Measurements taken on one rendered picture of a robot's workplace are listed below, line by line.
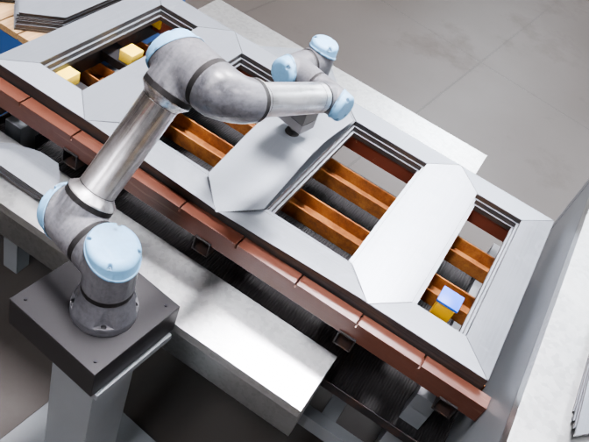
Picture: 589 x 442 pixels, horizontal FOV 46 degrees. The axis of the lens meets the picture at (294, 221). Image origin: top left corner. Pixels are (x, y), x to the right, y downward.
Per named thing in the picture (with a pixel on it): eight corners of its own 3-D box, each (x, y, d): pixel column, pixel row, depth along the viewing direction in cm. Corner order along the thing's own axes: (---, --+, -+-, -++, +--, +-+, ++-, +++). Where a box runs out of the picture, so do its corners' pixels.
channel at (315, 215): (71, 57, 234) (72, 44, 231) (509, 334, 205) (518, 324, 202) (53, 66, 229) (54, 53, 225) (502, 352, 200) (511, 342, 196)
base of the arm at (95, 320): (101, 349, 152) (105, 323, 145) (54, 305, 156) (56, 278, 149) (151, 311, 162) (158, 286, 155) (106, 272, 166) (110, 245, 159)
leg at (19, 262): (16, 255, 255) (20, 110, 210) (28, 264, 254) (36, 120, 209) (3, 264, 251) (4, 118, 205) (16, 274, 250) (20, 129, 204)
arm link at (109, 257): (101, 314, 146) (108, 274, 137) (64, 271, 151) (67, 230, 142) (147, 288, 154) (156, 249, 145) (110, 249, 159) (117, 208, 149)
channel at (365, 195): (112, 37, 249) (114, 24, 246) (527, 292, 220) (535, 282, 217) (97, 44, 244) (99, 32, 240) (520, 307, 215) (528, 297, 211)
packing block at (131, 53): (130, 53, 229) (131, 42, 226) (142, 60, 228) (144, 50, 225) (118, 59, 224) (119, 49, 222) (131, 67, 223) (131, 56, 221)
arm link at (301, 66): (304, 77, 168) (333, 67, 175) (273, 51, 171) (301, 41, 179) (294, 103, 173) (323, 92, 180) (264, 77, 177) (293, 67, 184)
